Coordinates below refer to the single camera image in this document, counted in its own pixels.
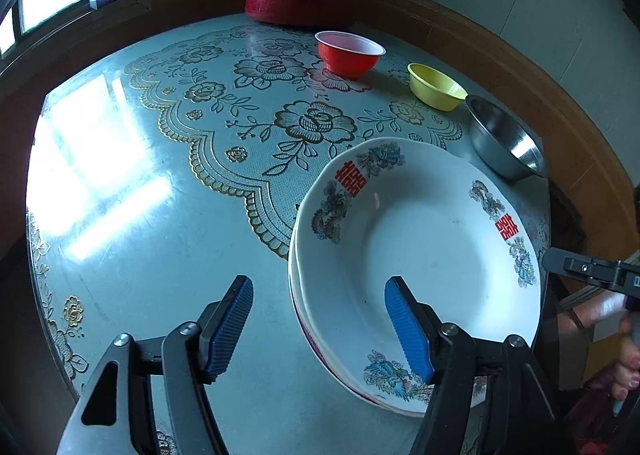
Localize red plastic bowl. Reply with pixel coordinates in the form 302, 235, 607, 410
314, 30, 386, 79

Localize red electric cooker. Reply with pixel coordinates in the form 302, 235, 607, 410
244, 0, 356, 30

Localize right hand painted nails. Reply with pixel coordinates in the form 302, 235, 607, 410
611, 312, 640, 402

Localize stainless steel bowl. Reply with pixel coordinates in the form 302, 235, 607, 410
465, 95, 548, 182

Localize large purple floral plate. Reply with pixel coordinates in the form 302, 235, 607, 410
288, 274, 490, 419

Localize white plate red characters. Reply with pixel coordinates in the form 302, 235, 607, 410
288, 135, 544, 418
288, 230, 432, 418

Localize floral plastic tablecloth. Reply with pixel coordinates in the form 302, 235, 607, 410
26, 14, 477, 454

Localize yellow plastic bowl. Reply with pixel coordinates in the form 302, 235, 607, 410
407, 63, 468, 112

